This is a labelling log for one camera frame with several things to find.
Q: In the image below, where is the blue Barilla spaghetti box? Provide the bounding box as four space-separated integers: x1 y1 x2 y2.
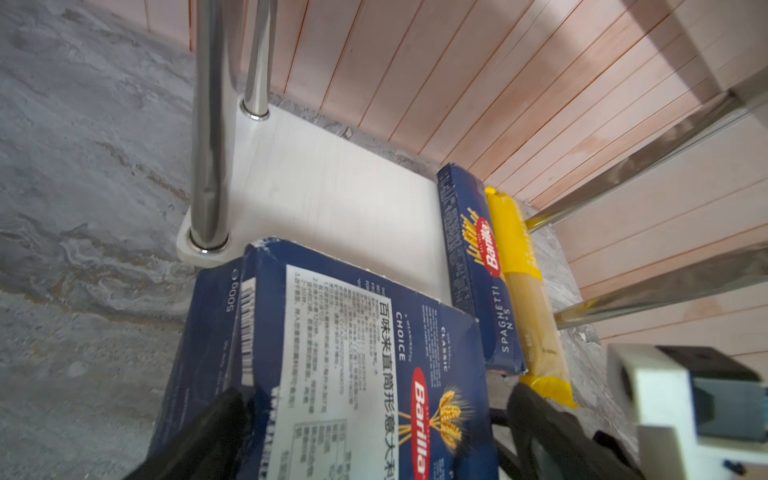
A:
437 164 527 376

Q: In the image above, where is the yellow Pastatime spaghetti pack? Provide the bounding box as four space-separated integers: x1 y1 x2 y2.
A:
485 187 577 408

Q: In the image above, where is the dark blue pasta bag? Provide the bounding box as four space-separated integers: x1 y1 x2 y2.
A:
146 238 498 479

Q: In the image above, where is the white two-tier shelf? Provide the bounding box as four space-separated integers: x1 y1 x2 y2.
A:
176 1 767 298

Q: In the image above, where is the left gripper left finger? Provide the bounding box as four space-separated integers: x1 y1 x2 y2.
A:
127 388 249 479

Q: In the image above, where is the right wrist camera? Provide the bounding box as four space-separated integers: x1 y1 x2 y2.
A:
607 343 767 479

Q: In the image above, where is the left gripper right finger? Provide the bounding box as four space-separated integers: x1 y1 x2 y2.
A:
506 383 643 479

